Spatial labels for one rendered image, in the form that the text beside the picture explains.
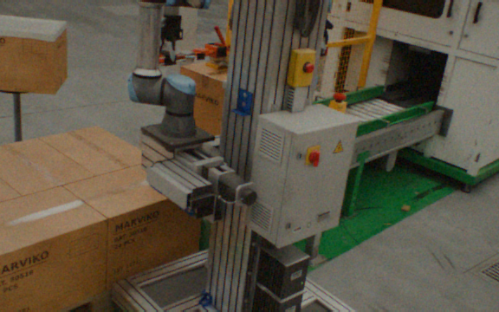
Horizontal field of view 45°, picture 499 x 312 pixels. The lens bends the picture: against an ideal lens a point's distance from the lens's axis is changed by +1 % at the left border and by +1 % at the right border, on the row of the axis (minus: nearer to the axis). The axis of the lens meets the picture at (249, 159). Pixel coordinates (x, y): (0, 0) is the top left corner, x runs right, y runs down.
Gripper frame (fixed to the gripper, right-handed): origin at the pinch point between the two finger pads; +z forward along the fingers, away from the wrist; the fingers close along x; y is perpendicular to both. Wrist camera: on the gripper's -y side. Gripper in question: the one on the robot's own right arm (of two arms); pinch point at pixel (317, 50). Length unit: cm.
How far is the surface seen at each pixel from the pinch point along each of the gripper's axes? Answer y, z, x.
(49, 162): 119, 67, -79
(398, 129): -97, 64, 14
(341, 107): 9.6, 23.5, 27.0
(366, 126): -74, 61, 2
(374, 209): -82, 122, 17
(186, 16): -14, 7, -119
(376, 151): -74, 76, 13
